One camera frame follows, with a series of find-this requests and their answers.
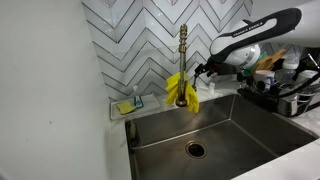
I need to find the sink caddy holder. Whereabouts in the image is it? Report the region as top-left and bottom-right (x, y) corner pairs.
(128, 119), (144, 150)

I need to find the clear baby bottle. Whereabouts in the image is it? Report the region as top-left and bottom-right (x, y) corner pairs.
(277, 54), (300, 85)

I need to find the yellow cloth on faucet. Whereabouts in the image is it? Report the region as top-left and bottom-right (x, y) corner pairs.
(165, 71), (183, 105)

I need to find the dark tap lever handle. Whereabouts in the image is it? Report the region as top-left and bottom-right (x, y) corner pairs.
(191, 75), (199, 92)

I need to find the yellow sponge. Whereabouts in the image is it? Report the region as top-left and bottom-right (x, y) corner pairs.
(115, 100), (137, 116)

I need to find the stainless steel utensil cup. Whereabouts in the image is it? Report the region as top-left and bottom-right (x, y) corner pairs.
(276, 91), (300, 117)

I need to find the white bowl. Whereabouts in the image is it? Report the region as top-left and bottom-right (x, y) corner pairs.
(294, 69), (320, 88)

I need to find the stainless steel sink basin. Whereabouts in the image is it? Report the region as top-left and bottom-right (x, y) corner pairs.
(124, 93), (319, 180)

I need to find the small white bottle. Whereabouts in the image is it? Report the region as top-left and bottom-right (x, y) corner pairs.
(207, 82), (216, 95)

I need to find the green cutting board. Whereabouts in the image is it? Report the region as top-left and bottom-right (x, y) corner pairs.
(242, 51), (268, 77)

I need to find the white upper cabinet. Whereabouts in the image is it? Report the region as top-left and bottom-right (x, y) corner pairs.
(248, 0), (314, 24)

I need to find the white sponge tray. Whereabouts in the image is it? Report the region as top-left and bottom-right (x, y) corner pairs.
(110, 93), (162, 121)

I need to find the round sink drain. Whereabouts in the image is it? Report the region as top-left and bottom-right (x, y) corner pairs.
(185, 141), (208, 160)

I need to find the round wooden cutting board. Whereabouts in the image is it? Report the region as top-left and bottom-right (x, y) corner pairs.
(251, 55), (274, 73)

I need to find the wooden cutting board with handle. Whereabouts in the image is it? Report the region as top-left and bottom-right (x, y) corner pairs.
(266, 48), (287, 71)

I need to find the yellow rubber glove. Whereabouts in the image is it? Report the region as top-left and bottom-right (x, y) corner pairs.
(184, 79), (201, 114)

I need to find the brass pull-down kitchen faucet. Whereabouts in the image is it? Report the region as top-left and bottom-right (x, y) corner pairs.
(175, 23), (190, 108)

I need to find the clear soap dispenser bottle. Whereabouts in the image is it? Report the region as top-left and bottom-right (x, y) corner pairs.
(131, 85), (141, 106)

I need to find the blue dish scrubber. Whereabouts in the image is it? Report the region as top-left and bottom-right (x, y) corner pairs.
(134, 95), (145, 110)

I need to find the white mug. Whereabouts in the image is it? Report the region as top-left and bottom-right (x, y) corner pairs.
(253, 69), (276, 92)

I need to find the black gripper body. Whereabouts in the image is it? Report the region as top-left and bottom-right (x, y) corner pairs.
(205, 54), (246, 77)

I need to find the black steel dish rack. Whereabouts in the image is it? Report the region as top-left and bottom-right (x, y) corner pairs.
(236, 79), (320, 118)

